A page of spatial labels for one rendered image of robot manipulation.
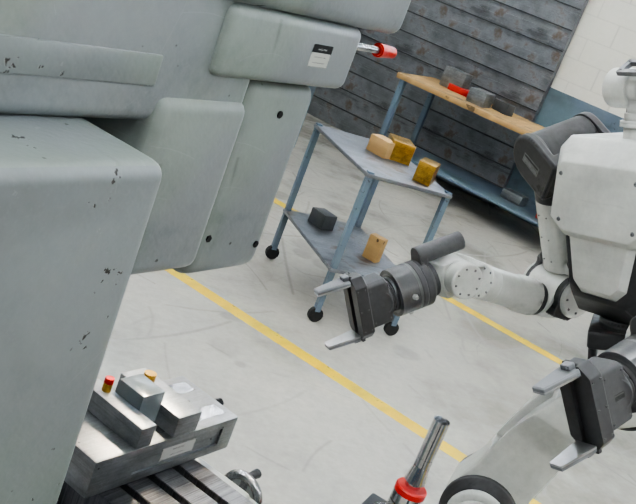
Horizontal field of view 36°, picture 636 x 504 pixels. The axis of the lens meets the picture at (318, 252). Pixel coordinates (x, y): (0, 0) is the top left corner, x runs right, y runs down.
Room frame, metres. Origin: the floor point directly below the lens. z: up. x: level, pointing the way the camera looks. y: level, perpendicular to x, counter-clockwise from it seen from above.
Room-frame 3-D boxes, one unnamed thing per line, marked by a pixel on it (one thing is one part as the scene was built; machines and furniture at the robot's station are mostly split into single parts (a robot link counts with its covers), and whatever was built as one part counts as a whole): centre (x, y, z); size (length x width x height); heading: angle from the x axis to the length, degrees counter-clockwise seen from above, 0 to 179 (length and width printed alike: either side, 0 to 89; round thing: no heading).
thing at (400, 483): (1.25, -0.24, 1.18); 0.05 x 0.05 x 0.01
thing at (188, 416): (1.52, 0.17, 1.02); 0.15 x 0.06 x 0.04; 60
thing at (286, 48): (1.45, 0.24, 1.68); 0.34 x 0.24 x 0.10; 152
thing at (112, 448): (1.50, 0.18, 0.98); 0.35 x 0.15 x 0.11; 150
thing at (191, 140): (1.31, 0.31, 1.47); 0.24 x 0.19 x 0.26; 62
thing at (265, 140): (1.48, 0.22, 1.47); 0.21 x 0.19 x 0.32; 62
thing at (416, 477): (1.25, -0.24, 1.24); 0.03 x 0.03 x 0.11
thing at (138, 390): (1.47, 0.19, 1.03); 0.06 x 0.05 x 0.06; 60
